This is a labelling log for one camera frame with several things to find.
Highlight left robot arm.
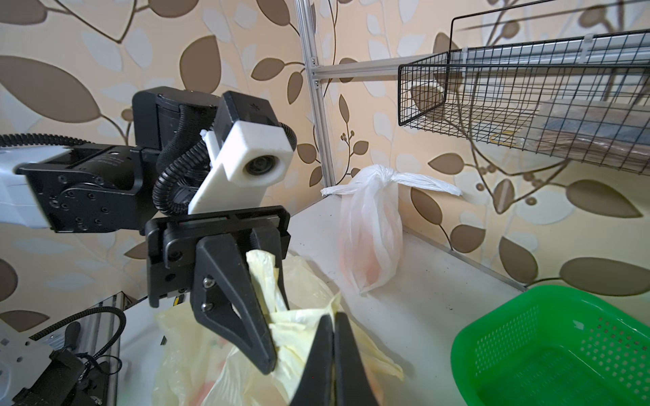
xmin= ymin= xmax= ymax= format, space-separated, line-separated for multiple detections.
xmin=1 ymin=86 xmax=297 ymax=374

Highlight white plastic bag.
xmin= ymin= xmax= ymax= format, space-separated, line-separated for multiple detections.
xmin=321 ymin=164 xmax=462 ymax=294

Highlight back wire basket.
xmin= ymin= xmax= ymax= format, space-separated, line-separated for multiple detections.
xmin=398 ymin=1 xmax=649 ymax=175

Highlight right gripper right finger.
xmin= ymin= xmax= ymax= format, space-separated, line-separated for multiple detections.
xmin=333 ymin=312 xmax=378 ymax=406

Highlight green plastic basket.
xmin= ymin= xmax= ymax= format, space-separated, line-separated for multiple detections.
xmin=450 ymin=286 xmax=649 ymax=405

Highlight yellow plastic bag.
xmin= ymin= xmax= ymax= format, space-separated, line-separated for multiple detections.
xmin=197 ymin=248 xmax=406 ymax=406
xmin=152 ymin=304 xmax=238 ymax=405

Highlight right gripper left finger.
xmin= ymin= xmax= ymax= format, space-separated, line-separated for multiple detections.
xmin=289 ymin=315 xmax=334 ymax=406

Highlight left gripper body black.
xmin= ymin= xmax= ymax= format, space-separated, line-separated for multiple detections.
xmin=146 ymin=206 xmax=290 ymax=308

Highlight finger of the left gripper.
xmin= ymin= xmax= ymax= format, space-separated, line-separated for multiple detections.
xmin=248 ymin=225 xmax=289 ymax=311
xmin=191 ymin=234 xmax=278 ymax=375

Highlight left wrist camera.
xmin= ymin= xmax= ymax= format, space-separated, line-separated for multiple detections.
xmin=188 ymin=91 xmax=297 ymax=215

